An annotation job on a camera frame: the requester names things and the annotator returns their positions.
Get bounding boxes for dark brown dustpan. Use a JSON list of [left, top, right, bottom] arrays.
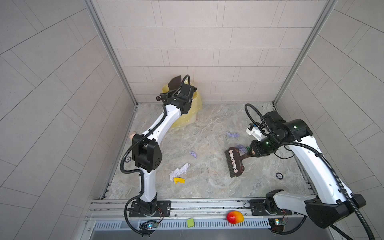
[[168, 75, 182, 91]]

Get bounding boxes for yellow bagged trash bin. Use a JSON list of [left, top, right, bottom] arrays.
[[162, 86, 202, 129]]

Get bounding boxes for brown hand brush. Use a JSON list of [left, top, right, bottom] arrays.
[[225, 147, 249, 178]]

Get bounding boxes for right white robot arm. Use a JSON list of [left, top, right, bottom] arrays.
[[245, 104, 375, 240]]

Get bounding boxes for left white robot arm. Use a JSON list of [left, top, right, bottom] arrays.
[[120, 83, 197, 215]]

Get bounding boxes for purple paper scrap right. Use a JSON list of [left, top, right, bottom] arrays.
[[237, 144, 248, 155]]

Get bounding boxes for purple paper scrap far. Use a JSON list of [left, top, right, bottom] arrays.
[[226, 132, 240, 138]]

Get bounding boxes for small purple paper scrap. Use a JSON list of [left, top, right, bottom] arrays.
[[190, 151, 198, 159]]

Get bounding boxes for beige wooden pestle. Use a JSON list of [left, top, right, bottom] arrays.
[[129, 132, 137, 140]]

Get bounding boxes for white paper scrap long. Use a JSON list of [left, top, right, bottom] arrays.
[[177, 163, 190, 176]]

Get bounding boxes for white paper scrap left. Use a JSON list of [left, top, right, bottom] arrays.
[[170, 168, 180, 182]]

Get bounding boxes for red yellow toy mango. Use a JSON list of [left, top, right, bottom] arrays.
[[227, 211, 244, 225]]

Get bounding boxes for right circuit board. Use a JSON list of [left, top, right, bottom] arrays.
[[268, 218, 287, 233]]

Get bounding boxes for circuit board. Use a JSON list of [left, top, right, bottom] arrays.
[[139, 221, 159, 231], [268, 218, 287, 233]]

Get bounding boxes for yellow paper scrap left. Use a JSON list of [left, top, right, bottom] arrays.
[[173, 178, 185, 184]]

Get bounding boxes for green foam cube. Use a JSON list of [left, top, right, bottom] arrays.
[[187, 218, 195, 228]]

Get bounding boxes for left circuit board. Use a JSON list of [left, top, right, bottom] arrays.
[[139, 221, 159, 231]]

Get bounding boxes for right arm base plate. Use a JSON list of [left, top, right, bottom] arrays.
[[249, 199, 292, 216]]

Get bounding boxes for aluminium rail frame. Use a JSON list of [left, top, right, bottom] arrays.
[[80, 196, 346, 240]]

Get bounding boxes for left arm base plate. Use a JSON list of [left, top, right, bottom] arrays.
[[128, 199, 171, 218]]

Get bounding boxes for vertical aluminium corner post left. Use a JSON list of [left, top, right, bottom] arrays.
[[83, 0, 138, 108]]

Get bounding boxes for vertical aluminium corner post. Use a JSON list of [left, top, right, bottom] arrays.
[[273, 0, 338, 107], [83, 0, 138, 108]]

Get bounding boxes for vertical aluminium corner post right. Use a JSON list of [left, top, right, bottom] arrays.
[[273, 0, 338, 107]]

